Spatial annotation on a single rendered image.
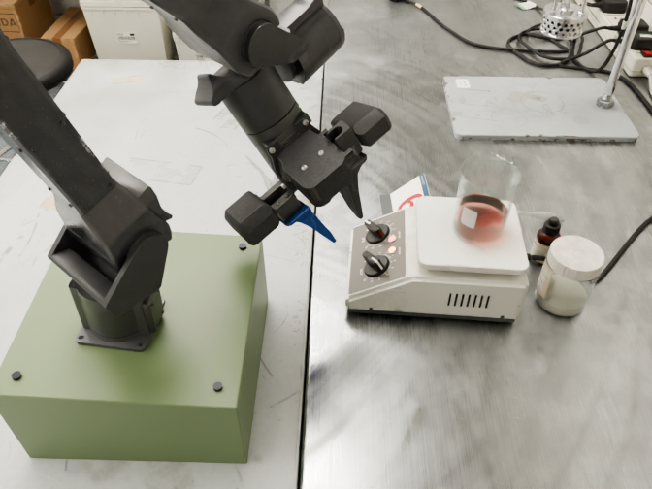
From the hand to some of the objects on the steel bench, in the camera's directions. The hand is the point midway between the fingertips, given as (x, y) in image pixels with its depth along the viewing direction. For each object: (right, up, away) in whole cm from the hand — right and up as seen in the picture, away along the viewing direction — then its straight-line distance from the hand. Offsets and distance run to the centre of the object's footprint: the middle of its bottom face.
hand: (331, 207), depth 63 cm
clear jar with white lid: (+28, -11, +10) cm, 31 cm away
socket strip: (+60, +41, +65) cm, 97 cm away
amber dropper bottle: (+27, -6, +15) cm, 32 cm away
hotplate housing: (+13, -9, +12) cm, 20 cm away
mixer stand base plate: (+36, +20, +42) cm, 58 cm away
